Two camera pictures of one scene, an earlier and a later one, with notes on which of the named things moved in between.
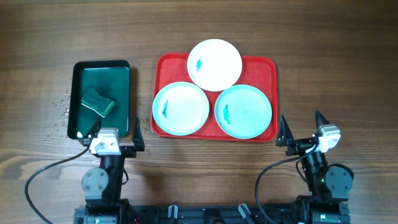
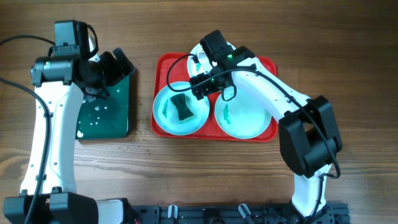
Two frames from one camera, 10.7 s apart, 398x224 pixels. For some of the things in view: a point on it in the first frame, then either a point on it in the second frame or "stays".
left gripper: x=129 y=151 → x=115 y=71
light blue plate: x=243 y=111 stays
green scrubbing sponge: x=101 y=104 → x=185 y=112
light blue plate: x=180 y=108 stays
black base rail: x=204 y=214 stays
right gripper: x=284 y=138 → x=199 y=88
